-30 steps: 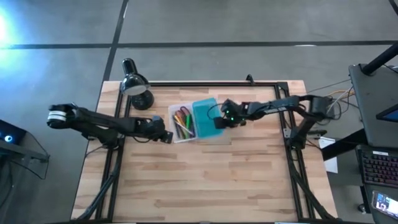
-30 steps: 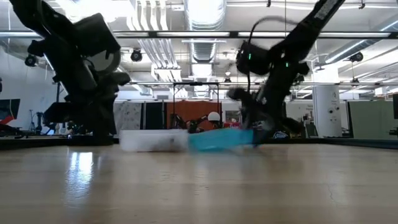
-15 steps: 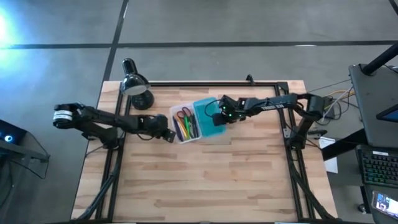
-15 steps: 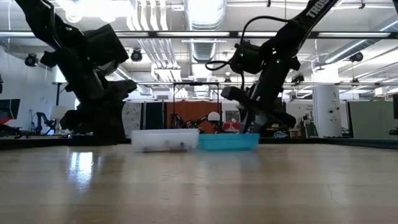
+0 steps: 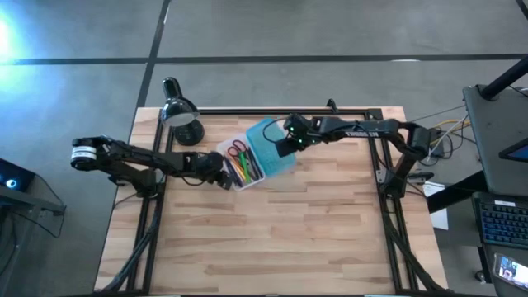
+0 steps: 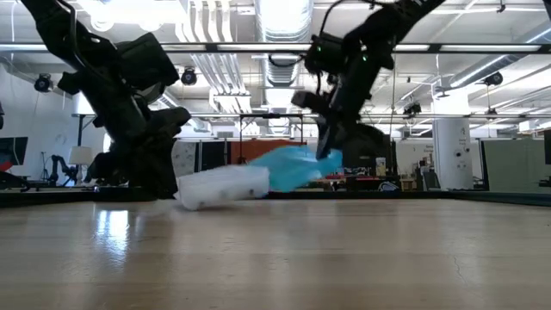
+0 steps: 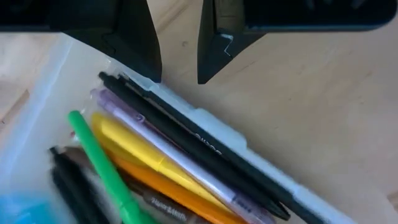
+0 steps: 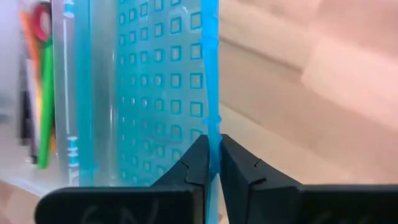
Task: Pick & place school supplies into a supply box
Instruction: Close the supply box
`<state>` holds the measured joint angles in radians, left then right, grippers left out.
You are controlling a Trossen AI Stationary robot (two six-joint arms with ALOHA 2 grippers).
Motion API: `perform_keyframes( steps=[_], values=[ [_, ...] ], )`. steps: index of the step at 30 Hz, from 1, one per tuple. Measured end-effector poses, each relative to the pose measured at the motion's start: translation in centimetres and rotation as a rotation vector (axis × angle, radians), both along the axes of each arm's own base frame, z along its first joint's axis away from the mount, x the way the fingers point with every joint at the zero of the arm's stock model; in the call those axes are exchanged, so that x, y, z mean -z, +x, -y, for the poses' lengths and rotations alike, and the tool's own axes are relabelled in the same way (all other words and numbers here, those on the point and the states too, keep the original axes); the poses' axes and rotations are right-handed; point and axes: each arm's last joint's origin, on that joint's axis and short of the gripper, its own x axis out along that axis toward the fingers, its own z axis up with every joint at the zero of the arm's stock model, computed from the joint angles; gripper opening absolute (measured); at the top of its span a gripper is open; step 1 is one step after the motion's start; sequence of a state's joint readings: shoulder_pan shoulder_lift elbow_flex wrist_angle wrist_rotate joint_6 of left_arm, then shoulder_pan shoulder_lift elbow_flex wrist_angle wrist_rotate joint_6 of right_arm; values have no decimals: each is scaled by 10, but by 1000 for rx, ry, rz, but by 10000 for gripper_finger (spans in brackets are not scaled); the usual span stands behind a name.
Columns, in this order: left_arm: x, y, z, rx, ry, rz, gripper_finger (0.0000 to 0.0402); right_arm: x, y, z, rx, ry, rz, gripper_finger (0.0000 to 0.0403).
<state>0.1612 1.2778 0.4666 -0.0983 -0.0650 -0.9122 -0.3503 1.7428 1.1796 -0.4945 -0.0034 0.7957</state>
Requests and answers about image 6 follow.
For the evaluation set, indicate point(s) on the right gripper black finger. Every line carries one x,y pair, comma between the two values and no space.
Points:
329,135

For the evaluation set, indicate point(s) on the grey patterned panel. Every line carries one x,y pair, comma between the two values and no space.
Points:
185,155

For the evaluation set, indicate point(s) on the white shade floor lamp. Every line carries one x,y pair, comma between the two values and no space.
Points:
81,155

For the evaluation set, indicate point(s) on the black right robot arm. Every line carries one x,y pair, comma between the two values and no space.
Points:
387,26

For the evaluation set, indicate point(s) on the black ceiling spotlight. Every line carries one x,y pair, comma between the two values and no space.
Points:
412,107
493,78
188,76
43,82

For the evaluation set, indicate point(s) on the black overhead crossbar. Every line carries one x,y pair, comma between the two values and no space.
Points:
215,47

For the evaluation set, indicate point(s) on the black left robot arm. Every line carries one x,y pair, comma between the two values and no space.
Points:
56,26

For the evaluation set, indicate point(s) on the black background robot arm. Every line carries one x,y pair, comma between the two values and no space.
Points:
60,168

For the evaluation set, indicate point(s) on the grey-green partition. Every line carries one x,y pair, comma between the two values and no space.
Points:
512,165

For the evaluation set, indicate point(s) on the translucent blue box lid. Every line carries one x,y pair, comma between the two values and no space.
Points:
292,168

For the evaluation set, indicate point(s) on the translucent white box base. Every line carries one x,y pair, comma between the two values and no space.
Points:
224,185

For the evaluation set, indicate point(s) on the black aluminium table frame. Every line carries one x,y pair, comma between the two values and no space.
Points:
473,198

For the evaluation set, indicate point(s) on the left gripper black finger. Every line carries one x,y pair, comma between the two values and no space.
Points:
152,183
105,170

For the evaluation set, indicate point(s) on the orange partition panel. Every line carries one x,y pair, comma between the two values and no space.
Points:
245,150

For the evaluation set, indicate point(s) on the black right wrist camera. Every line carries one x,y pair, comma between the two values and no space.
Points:
323,53

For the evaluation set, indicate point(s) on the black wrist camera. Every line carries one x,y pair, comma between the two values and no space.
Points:
323,53
148,60

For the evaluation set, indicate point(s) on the red bar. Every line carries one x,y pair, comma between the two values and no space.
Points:
5,166

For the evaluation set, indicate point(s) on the black partition panel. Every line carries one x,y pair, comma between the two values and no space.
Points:
214,157

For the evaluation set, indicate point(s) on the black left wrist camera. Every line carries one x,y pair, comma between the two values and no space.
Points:
148,60

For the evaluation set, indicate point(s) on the silver ventilation duct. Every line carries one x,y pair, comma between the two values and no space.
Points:
284,26

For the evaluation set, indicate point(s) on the black stand frame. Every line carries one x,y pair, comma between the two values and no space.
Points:
271,115

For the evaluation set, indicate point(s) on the black monitor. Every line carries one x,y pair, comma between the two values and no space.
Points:
374,150

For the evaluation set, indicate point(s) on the white round pillar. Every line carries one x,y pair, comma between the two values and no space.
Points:
452,146

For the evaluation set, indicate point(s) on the thin black horizontal bar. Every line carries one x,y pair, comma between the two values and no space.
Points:
224,115

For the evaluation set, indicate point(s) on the dark wall monitor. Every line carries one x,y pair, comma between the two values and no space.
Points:
13,150

